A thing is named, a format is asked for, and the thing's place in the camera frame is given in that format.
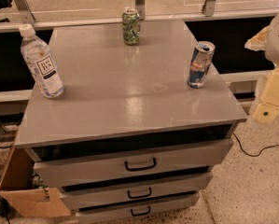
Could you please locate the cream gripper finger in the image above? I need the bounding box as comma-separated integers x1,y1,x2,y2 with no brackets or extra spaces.
244,27,268,51
253,67,279,124

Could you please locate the redbull can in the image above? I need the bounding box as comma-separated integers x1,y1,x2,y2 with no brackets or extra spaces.
188,41,216,89

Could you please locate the green soda can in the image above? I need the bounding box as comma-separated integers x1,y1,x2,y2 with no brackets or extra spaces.
122,7,140,45

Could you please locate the grey drawer cabinet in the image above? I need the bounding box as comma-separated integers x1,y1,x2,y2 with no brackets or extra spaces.
13,18,249,224

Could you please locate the middle grey drawer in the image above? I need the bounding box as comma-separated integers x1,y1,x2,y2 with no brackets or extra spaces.
60,172,213,210

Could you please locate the grey drawer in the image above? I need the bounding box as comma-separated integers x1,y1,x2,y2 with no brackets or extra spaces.
35,138,233,187
60,172,213,210
76,191,199,224

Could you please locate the top grey drawer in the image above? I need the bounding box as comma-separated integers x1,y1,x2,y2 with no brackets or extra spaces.
35,138,233,187

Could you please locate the bottom grey drawer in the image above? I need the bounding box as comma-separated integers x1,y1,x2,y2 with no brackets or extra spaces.
76,191,199,224

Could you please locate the clear plastic water bottle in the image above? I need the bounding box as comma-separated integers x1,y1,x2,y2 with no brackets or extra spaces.
19,23,64,98

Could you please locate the brown cardboard box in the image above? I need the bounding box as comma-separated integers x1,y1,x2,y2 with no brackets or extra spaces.
0,147,71,217

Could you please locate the black floor cable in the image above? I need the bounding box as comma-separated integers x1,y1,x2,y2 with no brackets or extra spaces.
231,132,279,158

